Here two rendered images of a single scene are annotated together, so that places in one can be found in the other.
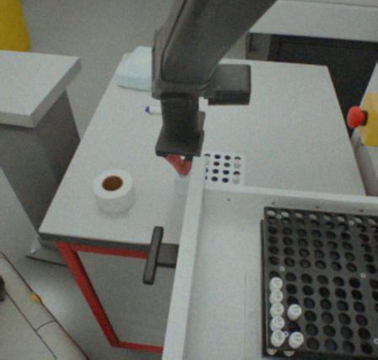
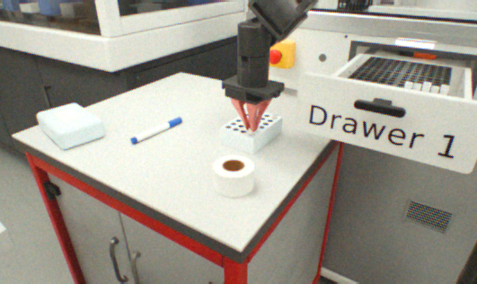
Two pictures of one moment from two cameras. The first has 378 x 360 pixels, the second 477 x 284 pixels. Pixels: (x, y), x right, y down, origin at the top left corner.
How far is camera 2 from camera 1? 60 cm
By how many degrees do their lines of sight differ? 52
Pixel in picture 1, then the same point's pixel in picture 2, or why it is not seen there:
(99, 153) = (160, 182)
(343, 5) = (163, 28)
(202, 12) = not seen: outside the picture
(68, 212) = (230, 219)
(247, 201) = not seen: hidden behind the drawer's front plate
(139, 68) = (80, 119)
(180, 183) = (257, 138)
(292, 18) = (138, 48)
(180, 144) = (270, 85)
